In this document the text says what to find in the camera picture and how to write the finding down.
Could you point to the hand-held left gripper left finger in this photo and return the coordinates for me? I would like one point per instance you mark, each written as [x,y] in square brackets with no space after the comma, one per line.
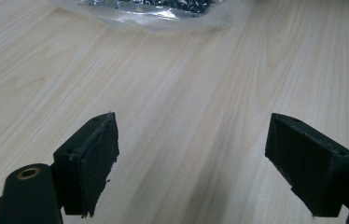
[85,161]

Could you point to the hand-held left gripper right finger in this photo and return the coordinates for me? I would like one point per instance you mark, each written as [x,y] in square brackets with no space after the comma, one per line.
[309,161]

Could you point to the clear plastic bag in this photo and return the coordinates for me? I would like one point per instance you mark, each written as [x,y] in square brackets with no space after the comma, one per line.
[163,11]

